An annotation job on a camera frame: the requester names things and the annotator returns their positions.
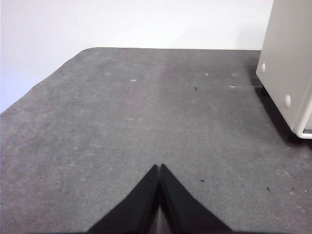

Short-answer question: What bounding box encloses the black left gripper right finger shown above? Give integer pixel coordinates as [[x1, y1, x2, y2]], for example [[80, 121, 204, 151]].
[[159, 163, 233, 234]]

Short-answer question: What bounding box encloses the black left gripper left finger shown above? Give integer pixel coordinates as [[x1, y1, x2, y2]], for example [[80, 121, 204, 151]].
[[87, 164, 160, 234]]

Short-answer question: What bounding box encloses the cream Toshiba toaster oven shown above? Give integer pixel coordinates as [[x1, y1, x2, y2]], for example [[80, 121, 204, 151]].
[[255, 0, 312, 141]]

